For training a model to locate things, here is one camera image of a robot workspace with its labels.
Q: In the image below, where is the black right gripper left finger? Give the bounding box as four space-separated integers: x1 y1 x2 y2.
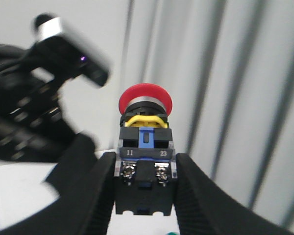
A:
0 152 116 235

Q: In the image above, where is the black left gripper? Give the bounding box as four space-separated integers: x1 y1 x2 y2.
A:
0 44 98 195

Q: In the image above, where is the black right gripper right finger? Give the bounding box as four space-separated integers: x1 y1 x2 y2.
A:
174 154 291 235

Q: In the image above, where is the red push button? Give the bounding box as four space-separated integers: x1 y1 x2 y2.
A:
114 83 178 216

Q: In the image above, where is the lying green push button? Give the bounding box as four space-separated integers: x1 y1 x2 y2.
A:
165 231 180 235

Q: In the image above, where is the grey pleated curtain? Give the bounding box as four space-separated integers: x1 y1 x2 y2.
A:
0 0 294 232

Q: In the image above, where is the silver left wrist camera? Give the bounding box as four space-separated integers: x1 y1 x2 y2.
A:
35 14 110 87

